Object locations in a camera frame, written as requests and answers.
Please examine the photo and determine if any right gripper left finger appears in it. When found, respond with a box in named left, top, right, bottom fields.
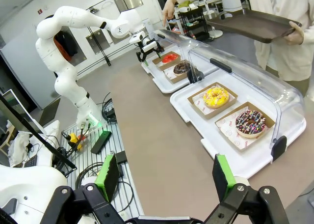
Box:
left=50, top=153, right=128, bottom=224

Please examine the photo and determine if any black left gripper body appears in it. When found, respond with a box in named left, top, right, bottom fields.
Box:
left=136, top=38, right=162, bottom=54

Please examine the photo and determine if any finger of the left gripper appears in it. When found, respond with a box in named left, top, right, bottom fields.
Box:
left=136, top=51, right=149, bottom=67
left=153, top=46, right=164, bottom=60

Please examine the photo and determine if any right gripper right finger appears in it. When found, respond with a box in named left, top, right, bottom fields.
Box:
left=205, top=154, right=290, bottom=224

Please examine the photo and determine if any red glazed donut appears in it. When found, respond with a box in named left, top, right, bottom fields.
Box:
left=161, top=54, right=179, bottom=63

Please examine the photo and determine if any yellow pastry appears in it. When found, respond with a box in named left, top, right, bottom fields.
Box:
left=187, top=82, right=238, bottom=119

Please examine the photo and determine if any yellow sprinkled donut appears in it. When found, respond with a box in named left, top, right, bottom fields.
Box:
left=203, top=86, right=230, bottom=109

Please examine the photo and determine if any dark brown serving tray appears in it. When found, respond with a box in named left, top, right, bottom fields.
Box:
left=206, top=9, right=302, bottom=44

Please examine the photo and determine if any person's left forearm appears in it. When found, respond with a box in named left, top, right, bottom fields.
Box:
left=298, top=2, right=314, bottom=38

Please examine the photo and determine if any plain chocolate donut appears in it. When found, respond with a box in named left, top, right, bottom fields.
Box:
left=173, top=61, right=193, bottom=75

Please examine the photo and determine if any sprinkled chocolate donut in box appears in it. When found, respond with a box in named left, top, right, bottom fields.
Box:
left=215, top=102, right=275, bottom=150

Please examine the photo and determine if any chocolate donut with coloured sprinkles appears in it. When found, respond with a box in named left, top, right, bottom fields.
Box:
left=235, top=110, right=267, bottom=139

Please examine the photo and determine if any person in cream cardigan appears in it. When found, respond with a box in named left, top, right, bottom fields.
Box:
left=171, top=0, right=314, bottom=97

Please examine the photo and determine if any person's right hand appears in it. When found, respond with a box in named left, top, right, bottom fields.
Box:
left=161, top=0, right=176, bottom=27

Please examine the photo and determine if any person's left hand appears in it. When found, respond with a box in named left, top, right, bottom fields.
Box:
left=284, top=21, right=305, bottom=45

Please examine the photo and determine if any clear dome cover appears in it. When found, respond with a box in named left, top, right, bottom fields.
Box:
left=187, top=47, right=306, bottom=162
left=151, top=29, right=205, bottom=84

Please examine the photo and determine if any small black box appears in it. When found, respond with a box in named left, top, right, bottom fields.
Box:
left=115, top=150, right=128, bottom=165

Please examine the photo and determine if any white display tray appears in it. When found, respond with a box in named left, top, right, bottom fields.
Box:
left=141, top=44, right=221, bottom=94
left=170, top=69, right=307, bottom=179

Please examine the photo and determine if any black box with green light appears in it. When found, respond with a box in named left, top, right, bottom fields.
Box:
left=90, top=131, right=112, bottom=154

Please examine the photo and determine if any black shelf cart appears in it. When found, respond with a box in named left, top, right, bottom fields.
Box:
left=180, top=7, right=209, bottom=42

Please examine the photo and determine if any yellow emergency stop button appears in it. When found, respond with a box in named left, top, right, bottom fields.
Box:
left=69, top=132, right=84, bottom=151

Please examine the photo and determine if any white desk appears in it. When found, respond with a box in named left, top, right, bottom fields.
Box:
left=14, top=120, right=62, bottom=168

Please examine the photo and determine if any black hanging jacket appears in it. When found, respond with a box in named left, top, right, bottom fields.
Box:
left=54, top=29, right=79, bottom=62

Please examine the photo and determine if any black keyboard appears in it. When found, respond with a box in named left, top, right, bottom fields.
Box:
left=23, top=154, right=39, bottom=168

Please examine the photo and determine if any dark laptop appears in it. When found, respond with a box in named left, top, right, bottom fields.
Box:
left=38, top=98, right=61, bottom=127

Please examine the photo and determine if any white crumpled cloth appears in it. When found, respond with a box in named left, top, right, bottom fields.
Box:
left=8, top=131, right=32, bottom=165

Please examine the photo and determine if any computer monitor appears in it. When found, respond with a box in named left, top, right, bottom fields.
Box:
left=0, top=88, right=47, bottom=134

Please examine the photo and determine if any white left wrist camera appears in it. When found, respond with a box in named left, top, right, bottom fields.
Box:
left=129, top=31, right=147, bottom=44

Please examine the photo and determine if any black coiled cable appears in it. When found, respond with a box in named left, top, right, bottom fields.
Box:
left=75, top=162, right=135, bottom=213

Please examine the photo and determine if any aluminium slotted base plate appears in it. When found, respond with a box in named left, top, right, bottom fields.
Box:
left=60, top=122, right=145, bottom=217

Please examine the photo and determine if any black cable bundle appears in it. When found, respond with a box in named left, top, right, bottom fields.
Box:
left=101, top=92, right=116, bottom=123

